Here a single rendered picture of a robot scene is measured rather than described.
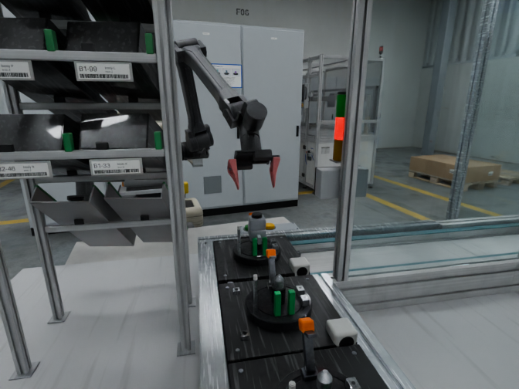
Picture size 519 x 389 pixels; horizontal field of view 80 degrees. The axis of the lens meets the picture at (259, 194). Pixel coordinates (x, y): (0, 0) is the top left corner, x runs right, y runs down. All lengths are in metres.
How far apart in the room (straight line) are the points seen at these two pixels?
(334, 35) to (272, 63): 5.93
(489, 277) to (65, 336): 1.12
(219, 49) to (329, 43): 6.17
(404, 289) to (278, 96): 3.38
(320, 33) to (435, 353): 9.17
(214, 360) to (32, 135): 0.52
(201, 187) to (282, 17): 6.23
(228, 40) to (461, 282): 3.42
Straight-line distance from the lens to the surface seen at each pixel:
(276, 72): 4.07
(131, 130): 0.66
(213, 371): 0.61
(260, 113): 0.85
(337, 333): 0.63
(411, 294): 0.97
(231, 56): 3.91
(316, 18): 9.65
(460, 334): 0.95
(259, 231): 0.86
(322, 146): 5.01
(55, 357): 0.88
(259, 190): 4.12
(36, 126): 0.72
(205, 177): 3.89
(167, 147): 0.59
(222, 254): 0.93
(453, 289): 1.05
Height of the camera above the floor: 1.39
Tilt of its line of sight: 16 degrees down
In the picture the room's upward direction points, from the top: straight up
